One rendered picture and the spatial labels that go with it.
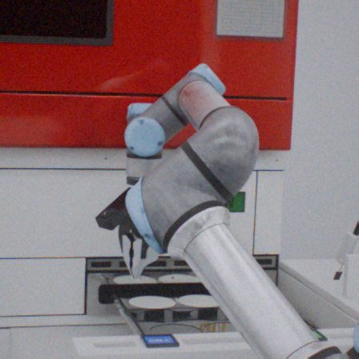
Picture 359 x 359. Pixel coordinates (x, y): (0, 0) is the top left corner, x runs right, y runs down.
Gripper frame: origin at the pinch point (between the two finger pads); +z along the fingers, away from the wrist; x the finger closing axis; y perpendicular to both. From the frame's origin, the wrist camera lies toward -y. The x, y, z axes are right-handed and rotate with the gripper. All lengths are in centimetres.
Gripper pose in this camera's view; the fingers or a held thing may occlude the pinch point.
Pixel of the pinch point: (132, 272)
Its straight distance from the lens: 207.9
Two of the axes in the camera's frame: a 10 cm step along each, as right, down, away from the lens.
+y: 7.3, -0.6, 6.8
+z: -0.4, 9.9, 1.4
